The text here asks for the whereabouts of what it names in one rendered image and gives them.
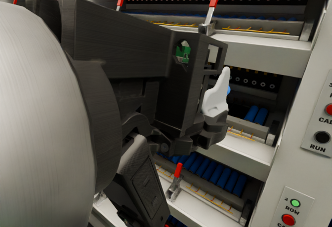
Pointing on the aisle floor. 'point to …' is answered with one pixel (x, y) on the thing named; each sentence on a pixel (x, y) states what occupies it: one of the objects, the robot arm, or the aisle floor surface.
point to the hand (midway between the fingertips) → (207, 105)
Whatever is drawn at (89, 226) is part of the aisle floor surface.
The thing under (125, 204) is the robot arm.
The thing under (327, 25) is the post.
